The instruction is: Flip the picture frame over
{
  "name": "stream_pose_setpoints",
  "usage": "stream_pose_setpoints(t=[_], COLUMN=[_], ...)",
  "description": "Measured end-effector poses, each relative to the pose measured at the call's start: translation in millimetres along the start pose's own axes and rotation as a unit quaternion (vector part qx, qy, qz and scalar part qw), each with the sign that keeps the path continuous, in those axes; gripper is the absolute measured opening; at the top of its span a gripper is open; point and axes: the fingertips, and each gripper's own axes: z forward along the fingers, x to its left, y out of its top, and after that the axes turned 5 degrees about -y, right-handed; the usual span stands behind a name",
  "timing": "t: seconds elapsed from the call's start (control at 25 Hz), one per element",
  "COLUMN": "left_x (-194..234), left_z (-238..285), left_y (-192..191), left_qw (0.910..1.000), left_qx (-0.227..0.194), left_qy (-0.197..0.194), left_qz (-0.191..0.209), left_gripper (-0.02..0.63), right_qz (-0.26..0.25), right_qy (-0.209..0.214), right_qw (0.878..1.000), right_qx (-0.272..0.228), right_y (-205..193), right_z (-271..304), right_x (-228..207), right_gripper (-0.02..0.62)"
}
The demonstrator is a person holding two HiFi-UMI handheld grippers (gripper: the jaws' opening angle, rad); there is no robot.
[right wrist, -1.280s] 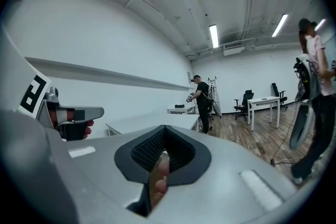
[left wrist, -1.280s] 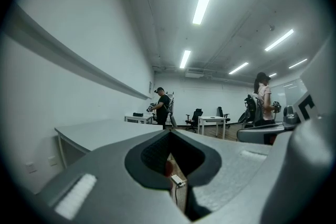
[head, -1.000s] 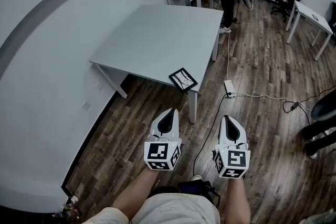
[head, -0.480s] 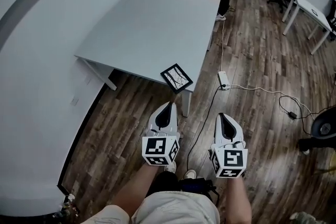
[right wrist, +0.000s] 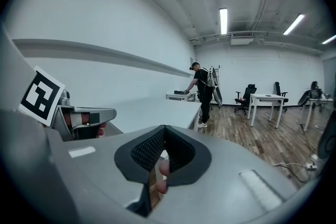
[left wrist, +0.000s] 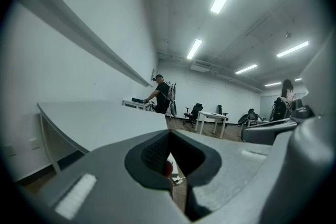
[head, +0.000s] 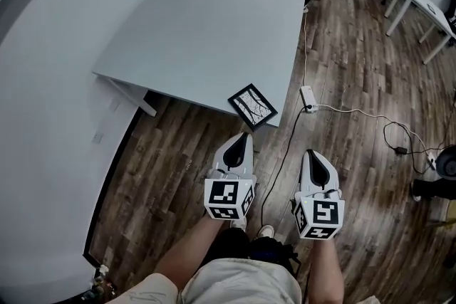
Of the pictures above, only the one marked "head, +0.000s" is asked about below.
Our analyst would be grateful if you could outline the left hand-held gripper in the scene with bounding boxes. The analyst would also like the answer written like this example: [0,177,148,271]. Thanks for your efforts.
[203,132,258,221]

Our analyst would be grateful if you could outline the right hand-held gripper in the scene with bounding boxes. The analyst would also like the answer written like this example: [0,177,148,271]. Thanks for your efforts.
[292,149,346,241]

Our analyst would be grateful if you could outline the black framed picture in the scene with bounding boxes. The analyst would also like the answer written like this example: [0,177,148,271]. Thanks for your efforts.
[227,83,279,130]

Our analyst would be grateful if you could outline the person's left forearm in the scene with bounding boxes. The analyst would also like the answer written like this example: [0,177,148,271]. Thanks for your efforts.
[155,215,224,289]

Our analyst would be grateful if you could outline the person's right forearm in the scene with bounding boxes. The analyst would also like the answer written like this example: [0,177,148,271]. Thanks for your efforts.
[309,236,346,304]

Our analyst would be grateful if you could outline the person's white right shoe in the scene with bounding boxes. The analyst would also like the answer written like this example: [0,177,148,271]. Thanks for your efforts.
[256,224,275,239]

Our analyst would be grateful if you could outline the person's black trousers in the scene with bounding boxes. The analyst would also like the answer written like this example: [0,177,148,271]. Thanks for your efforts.
[208,227,250,264]

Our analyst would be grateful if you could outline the black waist pack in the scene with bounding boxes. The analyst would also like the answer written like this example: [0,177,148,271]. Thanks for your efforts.
[249,237,300,266]

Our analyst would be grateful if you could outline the person's beige shirt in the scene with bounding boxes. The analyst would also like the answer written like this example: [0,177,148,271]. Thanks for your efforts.
[106,257,302,304]

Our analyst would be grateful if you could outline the large grey table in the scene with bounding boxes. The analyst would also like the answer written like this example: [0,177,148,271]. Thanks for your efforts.
[92,0,308,153]

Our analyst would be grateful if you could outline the pile of small bottles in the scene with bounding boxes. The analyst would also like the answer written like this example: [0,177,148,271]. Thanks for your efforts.
[82,273,118,300]

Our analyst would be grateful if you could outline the black power cable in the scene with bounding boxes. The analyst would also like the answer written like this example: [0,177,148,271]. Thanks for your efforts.
[261,106,308,231]

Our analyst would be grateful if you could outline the black looped cable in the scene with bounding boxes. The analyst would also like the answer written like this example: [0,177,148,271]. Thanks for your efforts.
[383,120,456,175]

